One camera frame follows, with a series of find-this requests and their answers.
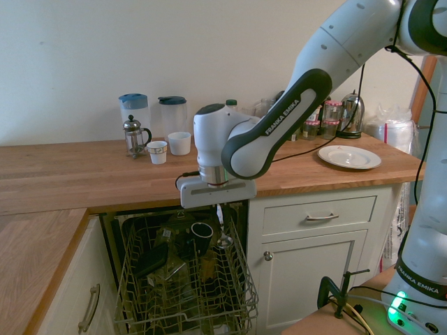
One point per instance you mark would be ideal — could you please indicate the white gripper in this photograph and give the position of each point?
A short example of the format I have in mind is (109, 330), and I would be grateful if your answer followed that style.
(220, 195)

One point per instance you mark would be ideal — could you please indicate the silver metal spoon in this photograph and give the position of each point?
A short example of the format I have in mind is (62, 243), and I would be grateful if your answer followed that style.
(224, 241)

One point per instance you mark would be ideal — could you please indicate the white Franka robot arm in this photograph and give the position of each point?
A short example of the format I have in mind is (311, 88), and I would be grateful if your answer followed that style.
(335, 52)

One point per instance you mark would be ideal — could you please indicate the built-in dishwasher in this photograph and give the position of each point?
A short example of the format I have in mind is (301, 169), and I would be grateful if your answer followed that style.
(108, 237)

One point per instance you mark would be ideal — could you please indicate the black mug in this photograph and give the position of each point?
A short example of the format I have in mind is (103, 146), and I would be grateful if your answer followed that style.
(200, 237)

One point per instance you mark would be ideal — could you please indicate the clear glass jar with label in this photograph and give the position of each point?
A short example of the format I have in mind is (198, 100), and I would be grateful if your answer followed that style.
(164, 239)

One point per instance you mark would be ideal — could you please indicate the round silver door knob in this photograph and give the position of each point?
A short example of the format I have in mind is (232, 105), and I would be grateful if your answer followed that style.
(267, 256)

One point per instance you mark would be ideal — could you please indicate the white ceramic cup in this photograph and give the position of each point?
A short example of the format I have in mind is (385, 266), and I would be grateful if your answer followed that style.
(179, 143)

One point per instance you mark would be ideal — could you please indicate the black flat dish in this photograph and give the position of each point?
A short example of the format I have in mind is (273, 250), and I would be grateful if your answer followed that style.
(152, 260)

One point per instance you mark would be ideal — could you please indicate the large clear glass jar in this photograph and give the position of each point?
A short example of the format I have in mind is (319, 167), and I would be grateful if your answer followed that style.
(167, 279)

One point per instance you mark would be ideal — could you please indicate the small patterned paper cup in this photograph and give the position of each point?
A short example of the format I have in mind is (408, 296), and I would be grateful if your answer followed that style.
(157, 153)

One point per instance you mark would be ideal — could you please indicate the white cabinet drawer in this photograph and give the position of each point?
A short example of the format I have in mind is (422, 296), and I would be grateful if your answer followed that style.
(314, 209)

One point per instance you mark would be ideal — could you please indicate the clear pitcher with blue lid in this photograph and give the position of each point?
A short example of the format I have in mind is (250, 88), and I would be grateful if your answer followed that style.
(173, 115)
(136, 108)

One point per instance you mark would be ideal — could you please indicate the bottle with green cap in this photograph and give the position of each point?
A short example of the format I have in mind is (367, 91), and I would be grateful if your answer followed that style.
(231, 104)

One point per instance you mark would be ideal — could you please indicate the white cabinet door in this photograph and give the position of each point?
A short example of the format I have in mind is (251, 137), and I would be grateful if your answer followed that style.
(307, 279)

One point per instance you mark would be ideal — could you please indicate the glass french press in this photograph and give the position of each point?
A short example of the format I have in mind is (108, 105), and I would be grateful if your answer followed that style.
(134, 137)

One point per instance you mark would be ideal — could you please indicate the black metal c-clamp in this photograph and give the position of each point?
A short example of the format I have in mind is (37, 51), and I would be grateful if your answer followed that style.
(326, 289)

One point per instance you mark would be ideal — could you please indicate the white ceramic plate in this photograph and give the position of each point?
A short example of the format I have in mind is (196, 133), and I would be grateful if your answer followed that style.
(349, 157)

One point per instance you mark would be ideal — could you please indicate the white corner cabinet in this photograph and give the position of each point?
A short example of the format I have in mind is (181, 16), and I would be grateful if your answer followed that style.
(84, 265)

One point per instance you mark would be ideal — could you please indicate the brown robot mounting table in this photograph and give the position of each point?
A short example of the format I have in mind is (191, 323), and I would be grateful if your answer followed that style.
(321, 324)

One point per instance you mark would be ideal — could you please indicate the stainless steel kettle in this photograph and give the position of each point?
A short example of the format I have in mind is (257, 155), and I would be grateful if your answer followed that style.
(352, 111)

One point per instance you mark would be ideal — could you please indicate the hanging clear plastic bag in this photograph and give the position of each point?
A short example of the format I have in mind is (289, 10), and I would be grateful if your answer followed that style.
(398, 227)

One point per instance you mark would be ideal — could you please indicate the clear plastic bag of plates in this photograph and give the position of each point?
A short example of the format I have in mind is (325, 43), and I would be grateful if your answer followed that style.
(394, 129)

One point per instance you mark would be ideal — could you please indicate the wooden chair frame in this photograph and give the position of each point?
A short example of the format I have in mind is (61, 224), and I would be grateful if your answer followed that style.
(424, 80)

